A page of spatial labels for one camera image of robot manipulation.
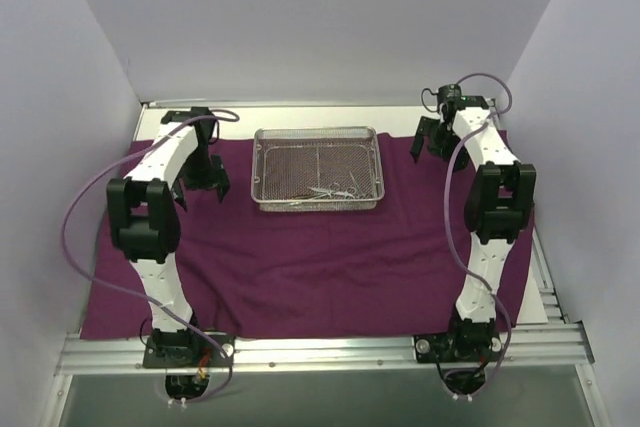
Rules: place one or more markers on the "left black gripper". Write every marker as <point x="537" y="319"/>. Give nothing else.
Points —
<point x="201" y="181"/>

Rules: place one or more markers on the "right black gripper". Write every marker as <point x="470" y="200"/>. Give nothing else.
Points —
<point x="432" y="133"/>

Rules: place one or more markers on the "purple cloth wrap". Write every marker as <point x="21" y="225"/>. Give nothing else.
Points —
<point x="383" y="272"/>

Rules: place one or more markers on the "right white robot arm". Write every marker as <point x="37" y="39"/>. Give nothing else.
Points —
<point x="497" y="210"/>

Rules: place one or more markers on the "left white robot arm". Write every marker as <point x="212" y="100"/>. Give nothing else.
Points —
<point x="142" y="210"/>

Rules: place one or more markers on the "silver surgical forceps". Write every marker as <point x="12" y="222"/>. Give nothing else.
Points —
<point x="355" y="189"/>

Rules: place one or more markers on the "silver surgical scissors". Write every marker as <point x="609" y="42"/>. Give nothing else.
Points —
<point x="333" y="191"/>

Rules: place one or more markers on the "metal mesh instrument tray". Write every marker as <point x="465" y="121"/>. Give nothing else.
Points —
<point x="285" y="162"/>

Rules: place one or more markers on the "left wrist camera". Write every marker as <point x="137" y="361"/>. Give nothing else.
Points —
<point x="204" y="113"/>

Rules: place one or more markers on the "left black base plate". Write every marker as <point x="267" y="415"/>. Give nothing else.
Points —
<point x="186" y="349"/>

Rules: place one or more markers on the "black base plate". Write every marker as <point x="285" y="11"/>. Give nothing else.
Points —
<point x="452" y="348"/>
<point x="186" y="349"/>

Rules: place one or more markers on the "aluminium right side rail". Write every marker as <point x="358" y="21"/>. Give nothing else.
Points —
<point x="539" y="267"/>

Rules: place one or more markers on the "aluminium rail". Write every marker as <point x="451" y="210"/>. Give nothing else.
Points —
<point x="553" y="344"/>
<point x="539" y="267"/>

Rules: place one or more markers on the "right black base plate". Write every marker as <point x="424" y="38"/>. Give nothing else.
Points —
<point x="452" y="348"/>

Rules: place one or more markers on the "aluminium front rail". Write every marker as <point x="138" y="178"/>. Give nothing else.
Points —
<point x="553" y="344"/>

